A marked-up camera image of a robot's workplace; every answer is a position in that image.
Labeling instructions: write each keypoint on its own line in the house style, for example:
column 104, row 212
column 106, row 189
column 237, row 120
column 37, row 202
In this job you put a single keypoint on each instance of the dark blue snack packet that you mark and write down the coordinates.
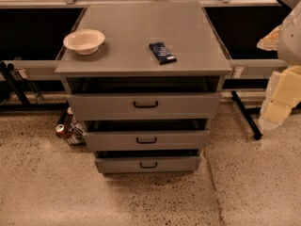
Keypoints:
column 161, row 53

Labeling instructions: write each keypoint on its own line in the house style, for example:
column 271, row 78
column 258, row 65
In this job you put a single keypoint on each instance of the grey drawer cabinet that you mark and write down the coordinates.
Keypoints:
column 124, row 63

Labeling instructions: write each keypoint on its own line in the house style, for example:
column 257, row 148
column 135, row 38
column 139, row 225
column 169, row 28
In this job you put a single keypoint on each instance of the black top drawer handle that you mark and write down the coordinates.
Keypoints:
column 138, row 105

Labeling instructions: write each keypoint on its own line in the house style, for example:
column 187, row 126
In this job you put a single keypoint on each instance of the black middle drawer handle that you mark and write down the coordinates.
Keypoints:
column 146, row 140

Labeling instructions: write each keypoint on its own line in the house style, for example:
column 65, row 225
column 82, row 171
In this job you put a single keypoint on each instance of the red soda can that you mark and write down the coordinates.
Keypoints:
column 60, row 130

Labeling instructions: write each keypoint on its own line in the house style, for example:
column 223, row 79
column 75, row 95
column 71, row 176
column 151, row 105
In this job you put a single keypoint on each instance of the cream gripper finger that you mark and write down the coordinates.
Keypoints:
column 282, row 95
column 269, row 42

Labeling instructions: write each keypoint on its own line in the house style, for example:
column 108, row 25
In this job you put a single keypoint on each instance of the black stand leg left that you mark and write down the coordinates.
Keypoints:
column 25, row 104

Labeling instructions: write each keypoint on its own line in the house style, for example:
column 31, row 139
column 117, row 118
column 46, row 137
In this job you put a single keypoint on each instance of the black stand leg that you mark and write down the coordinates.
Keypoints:
column 25, row 104
column 247, row 112

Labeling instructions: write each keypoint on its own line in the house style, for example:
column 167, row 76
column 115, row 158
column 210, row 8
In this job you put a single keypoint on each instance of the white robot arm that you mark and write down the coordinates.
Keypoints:
column 289, row 38

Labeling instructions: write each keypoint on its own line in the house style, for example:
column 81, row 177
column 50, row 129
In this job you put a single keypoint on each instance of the black stand leg right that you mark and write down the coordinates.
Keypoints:
column 247, row 112

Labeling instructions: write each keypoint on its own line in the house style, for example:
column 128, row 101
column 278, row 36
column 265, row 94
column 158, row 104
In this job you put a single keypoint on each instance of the grey top drawer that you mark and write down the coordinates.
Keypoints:
column 102, row 107

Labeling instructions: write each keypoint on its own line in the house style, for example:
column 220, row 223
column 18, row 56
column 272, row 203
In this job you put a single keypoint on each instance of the black bottom drawer handle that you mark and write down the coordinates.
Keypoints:
column 148, row 166

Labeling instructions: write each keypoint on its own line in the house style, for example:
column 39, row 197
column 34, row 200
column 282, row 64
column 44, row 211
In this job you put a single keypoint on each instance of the grey bottom drawer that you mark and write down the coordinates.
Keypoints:
column 128, row 161

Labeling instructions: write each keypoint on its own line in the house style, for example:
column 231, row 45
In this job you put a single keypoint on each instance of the black drawer handle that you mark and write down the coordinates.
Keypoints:
column 148, row 166
column 138, row 105
column 146, row 140

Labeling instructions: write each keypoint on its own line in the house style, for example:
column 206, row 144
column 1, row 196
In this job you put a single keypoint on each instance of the grey drawer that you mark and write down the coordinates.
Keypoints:
column 176, row 134
column 102, row 107
column 128, row 161

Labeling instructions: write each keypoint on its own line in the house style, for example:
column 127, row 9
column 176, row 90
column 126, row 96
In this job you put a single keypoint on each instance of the white bowl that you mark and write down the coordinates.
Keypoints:
column 85, row 41

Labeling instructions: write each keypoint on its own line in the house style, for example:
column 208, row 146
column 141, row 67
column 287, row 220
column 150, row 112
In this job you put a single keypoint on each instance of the wire rack on floor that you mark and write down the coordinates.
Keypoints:
column 73, row 131

